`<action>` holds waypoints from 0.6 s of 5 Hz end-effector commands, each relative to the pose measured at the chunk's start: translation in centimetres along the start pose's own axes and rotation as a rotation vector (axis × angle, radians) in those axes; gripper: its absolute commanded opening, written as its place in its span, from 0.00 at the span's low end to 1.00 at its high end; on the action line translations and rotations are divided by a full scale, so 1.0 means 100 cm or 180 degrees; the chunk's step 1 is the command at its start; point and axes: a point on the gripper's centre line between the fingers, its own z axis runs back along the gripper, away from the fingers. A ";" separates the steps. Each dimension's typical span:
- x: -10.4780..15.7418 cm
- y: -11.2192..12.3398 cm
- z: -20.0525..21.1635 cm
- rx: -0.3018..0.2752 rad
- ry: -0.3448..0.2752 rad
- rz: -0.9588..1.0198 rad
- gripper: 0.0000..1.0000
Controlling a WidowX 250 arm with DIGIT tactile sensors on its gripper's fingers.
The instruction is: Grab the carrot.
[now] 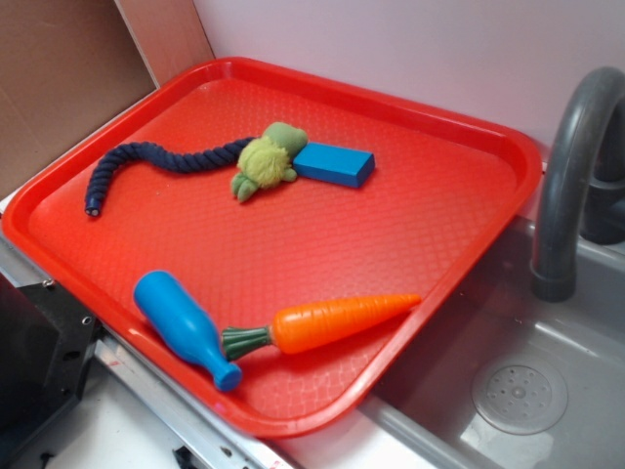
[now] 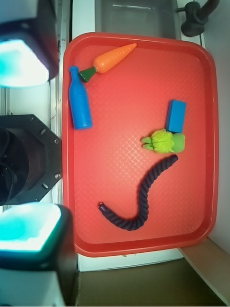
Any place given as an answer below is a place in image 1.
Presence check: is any grey toy faucet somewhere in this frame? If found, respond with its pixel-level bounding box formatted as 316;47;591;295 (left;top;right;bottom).
530;66;624;302

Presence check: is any green plush turtle toy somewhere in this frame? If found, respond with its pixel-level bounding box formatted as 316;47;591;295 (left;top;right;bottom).
230;122;309;202

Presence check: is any grey plastic toy sink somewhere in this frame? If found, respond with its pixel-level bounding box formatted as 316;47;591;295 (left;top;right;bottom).
361;219;624;468

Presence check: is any blue plastic toy bottle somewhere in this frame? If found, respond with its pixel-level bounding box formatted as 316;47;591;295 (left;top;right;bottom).
133;271;242;392

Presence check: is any orange plastic toy carrot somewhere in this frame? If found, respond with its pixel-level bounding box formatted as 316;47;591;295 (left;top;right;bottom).
222;294;422;361

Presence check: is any brown cardboard panel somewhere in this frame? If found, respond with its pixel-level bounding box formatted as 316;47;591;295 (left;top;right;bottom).
1;1;214;197

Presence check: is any blue rectangular block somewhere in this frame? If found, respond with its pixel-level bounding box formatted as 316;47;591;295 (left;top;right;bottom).
293;143;376;188

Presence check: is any dark blue rope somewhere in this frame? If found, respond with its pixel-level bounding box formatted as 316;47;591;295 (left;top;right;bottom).
84;137;255;220

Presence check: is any red plastic tray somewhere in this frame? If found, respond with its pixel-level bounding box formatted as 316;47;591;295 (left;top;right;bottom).
2;59;542;439

